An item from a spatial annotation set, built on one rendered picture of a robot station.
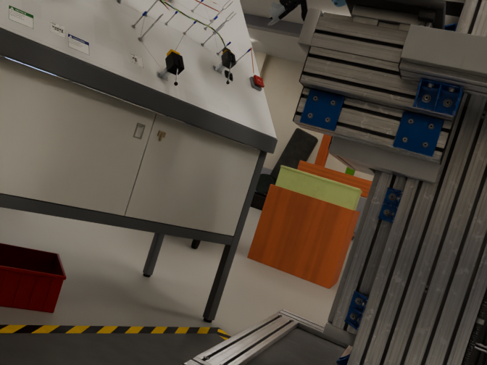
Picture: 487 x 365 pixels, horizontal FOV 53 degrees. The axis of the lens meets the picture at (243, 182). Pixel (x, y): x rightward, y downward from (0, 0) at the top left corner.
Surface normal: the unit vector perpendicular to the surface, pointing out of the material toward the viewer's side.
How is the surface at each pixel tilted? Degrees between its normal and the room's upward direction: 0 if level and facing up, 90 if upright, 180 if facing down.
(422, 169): 90
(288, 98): 90
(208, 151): 90
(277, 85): 90
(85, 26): 49
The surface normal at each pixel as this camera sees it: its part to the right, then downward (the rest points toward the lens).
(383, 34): -0.36, -0.09
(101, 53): 0.68, -0.46
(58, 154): 0.63, 0.22
